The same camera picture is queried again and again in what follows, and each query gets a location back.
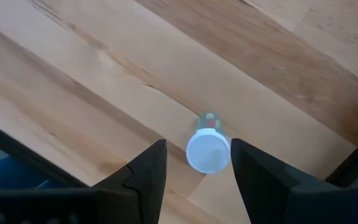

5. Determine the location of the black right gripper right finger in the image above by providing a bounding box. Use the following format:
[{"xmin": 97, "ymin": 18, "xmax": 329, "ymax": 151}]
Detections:
[{"xmin": 231, "ymin": 138, "xmax": 306, "ymax": 224}]

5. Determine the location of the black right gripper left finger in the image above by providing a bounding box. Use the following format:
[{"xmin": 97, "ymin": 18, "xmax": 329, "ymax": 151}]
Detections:
[{"xmin": 93, "ymin": 139, "xmax": 168, "ymax": 224}]

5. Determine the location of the green bottle with red pills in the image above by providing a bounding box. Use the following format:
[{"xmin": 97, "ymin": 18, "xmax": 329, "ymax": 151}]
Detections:
[{"xmin": 185, "ymin": 112, "xmax": 231, "ymax": 174}]

